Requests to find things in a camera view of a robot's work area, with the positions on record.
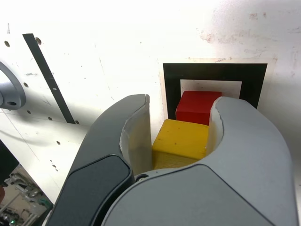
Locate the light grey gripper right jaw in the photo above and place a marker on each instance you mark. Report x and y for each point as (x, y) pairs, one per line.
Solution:
(235, 176)

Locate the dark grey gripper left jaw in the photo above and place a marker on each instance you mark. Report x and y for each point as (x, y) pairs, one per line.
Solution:
(98, 164)

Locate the yellow cube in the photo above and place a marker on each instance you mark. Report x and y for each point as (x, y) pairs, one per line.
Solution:
(181, 139)

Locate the red cube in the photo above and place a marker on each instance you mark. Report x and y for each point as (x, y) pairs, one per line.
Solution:
(192, 108)

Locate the black tape square outline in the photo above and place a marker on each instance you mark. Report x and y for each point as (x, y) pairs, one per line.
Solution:
(211, 70)

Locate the black tape strip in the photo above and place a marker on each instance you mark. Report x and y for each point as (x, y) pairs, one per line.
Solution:
(50, 80)

